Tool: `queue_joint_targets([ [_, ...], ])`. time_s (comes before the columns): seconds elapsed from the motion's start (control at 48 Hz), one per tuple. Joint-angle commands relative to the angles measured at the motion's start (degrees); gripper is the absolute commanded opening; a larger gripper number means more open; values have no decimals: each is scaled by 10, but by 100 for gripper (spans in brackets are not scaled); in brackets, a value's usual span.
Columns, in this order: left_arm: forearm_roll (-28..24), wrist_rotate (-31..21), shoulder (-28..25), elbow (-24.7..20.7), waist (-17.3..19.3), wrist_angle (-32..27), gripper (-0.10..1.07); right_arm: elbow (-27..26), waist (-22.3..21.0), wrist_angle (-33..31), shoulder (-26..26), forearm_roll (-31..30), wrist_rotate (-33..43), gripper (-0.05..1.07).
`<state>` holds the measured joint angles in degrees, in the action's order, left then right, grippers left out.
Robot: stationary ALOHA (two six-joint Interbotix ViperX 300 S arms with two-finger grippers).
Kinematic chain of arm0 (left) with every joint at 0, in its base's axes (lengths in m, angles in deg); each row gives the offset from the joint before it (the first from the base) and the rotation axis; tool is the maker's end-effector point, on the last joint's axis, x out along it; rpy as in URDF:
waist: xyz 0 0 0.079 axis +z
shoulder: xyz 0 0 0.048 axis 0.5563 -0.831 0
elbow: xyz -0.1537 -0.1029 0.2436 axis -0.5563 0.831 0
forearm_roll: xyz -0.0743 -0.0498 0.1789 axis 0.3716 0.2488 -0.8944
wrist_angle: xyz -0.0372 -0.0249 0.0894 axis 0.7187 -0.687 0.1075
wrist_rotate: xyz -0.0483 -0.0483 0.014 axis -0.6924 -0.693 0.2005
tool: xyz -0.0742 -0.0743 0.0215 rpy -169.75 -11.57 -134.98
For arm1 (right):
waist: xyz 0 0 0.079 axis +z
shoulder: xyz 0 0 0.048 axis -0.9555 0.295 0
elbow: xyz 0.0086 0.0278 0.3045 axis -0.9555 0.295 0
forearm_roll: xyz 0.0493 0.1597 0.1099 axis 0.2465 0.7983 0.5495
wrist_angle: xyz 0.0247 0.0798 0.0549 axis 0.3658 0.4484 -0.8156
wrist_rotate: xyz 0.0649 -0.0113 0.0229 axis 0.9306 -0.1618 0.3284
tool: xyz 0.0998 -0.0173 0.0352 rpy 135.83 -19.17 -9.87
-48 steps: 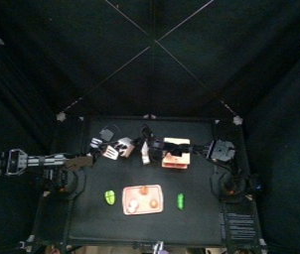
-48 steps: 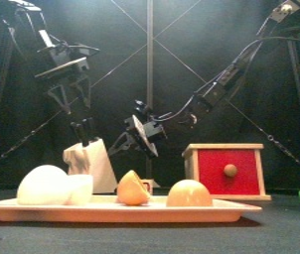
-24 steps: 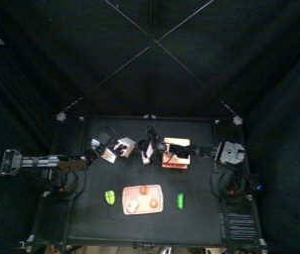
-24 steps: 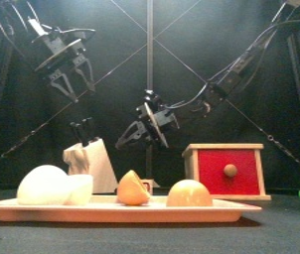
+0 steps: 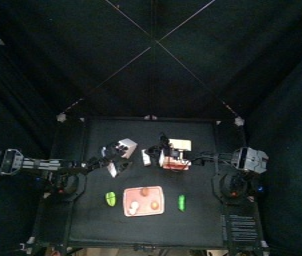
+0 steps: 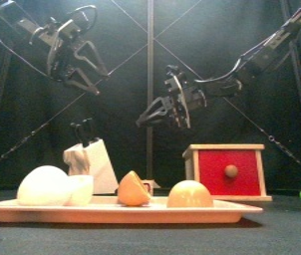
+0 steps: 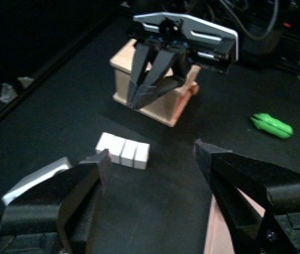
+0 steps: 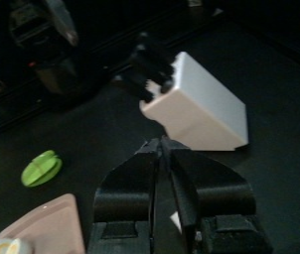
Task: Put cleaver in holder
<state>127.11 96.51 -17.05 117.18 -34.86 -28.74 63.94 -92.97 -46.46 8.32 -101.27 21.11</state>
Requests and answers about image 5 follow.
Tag pale wooden knife holder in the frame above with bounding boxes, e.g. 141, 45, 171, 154
116, 137, 138, 160

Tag pink plastic tray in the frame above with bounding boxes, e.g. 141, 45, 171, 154
121, 185, 165, 218

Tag lime green toy vegetable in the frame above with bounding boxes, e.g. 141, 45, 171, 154
104, 191, 117, 208

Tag black vertical frame pole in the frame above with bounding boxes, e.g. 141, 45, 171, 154
149, 0, 156, 118

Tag small white rectangular toy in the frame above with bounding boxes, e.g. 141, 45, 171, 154
140, 148, 152, 167

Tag black panel with white text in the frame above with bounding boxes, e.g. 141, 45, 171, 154
223, 213, 260, 250

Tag thin diagonal bracing cord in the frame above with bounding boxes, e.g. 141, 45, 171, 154
61, 0, 216, 115
102, 0, 240, 119

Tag wooden box with red drawer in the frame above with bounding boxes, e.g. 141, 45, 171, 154
158, 137, 193, 172

